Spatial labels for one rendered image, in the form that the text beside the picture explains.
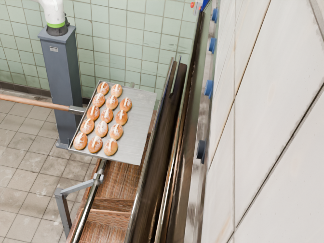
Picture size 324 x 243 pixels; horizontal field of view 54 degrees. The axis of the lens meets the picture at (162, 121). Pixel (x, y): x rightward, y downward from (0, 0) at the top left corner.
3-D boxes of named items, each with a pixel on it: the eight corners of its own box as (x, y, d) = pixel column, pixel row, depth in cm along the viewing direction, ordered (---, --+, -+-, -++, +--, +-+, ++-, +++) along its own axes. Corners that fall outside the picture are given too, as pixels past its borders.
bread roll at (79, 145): (84, 152, 159) (84, 145, 155) (71, 150, 159) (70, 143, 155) (89, 137, 166) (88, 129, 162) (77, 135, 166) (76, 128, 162)
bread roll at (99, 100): (101, 109, 180) (101, 102, 176) (90, 107, 180) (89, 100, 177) (107, 98, 187) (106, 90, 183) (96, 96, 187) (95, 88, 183)
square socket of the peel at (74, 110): (68, 113, 176) (68, 109, 173) (71, 109, 178) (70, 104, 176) (84, 116, 175) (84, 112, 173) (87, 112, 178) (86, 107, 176)
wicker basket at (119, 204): (172, 155, 238) (178, 131, 219) (160, 225, 199) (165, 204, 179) (109, 143, 240) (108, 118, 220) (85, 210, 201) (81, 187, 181)
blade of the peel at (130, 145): (68, 152, 158) (67, 149, 156) (99, 83, 196) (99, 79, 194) (140, 165, 157) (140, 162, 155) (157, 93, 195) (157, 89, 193)
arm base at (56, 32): (57, 16, 239) (56, 8, 235) (76, 20, 239) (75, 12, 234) (42, 34, 221) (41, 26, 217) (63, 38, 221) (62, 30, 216)
